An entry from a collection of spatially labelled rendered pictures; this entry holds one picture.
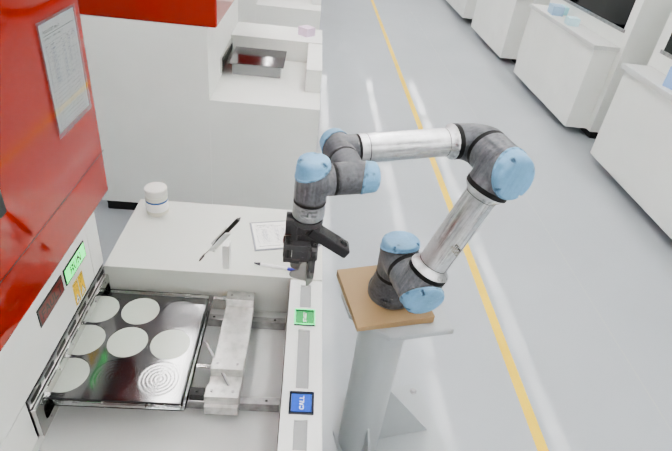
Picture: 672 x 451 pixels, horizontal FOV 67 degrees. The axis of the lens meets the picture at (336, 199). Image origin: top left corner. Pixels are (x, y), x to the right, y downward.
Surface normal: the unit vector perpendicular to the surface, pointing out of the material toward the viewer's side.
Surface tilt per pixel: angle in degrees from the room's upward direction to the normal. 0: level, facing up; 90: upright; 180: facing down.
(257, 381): 0
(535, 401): 0
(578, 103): 90
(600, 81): 90
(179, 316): 0
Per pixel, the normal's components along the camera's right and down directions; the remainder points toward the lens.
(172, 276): 0.02, 0.55
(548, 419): 0.11, -0.84
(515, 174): 0.34, 0.47
